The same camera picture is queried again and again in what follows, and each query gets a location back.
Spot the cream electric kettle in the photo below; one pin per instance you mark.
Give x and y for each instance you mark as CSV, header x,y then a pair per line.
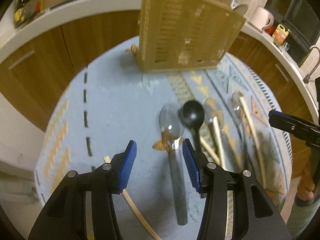
x,y
261,19

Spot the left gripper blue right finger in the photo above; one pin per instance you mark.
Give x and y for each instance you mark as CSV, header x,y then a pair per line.
x,y
196,162

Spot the dark soy sauce bottle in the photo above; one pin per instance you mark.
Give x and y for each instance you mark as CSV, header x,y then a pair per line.
x,y
26,10

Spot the metal spoon far right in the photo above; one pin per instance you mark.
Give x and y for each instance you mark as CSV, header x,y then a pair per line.
x,y
235,99

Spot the right hand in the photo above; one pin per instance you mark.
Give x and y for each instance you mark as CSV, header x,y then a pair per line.
x,y
306,187

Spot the beige plastic utensil basket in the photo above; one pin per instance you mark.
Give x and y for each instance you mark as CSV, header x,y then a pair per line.
x,y
185,34

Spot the black plastic spoon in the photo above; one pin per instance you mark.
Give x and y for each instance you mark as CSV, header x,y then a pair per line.
x,y
192,114

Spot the wooden chopstick middle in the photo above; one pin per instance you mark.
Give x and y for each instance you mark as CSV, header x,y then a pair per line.
x,y
218,141

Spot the dark window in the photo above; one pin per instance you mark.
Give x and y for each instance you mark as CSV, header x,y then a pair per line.
x,y
300,18

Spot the wooden chopstick left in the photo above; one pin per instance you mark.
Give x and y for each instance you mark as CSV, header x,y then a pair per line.
x,y
140,217

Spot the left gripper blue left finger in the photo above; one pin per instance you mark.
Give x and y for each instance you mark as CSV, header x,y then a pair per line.
x,y
122,164

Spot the steel sink faucet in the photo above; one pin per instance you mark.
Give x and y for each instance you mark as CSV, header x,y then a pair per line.
x,y
311,63

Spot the light blue patterned tablecloth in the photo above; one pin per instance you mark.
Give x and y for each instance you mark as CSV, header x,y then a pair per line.
x,y
111,102

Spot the yellow oil jug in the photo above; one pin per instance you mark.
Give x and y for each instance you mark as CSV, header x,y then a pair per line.
x,y
280,34

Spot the metal spoon on cloth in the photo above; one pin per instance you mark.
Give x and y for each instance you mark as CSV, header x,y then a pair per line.
x,y
172,130

